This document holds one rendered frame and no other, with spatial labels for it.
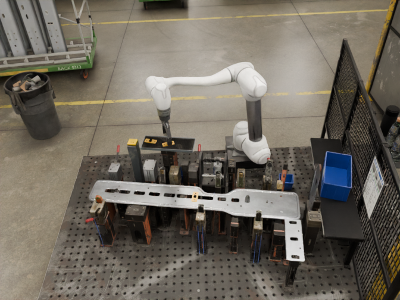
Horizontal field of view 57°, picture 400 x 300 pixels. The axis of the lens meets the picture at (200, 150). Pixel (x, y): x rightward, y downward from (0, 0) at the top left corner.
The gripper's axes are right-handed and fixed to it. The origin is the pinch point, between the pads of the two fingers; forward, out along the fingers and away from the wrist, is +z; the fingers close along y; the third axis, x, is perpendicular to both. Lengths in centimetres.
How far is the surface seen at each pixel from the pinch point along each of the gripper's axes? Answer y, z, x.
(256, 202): 57, 22, 43
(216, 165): 26.3, 11.5, 26.8
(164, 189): 26.4, 21.8, -10.6
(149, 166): 13.1, 10.8, -16.6
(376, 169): 89, -19, 95
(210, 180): 25.1, 25.3, 22.3
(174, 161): 4.2, 19.6, 2.0
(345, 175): 58, 19, 107
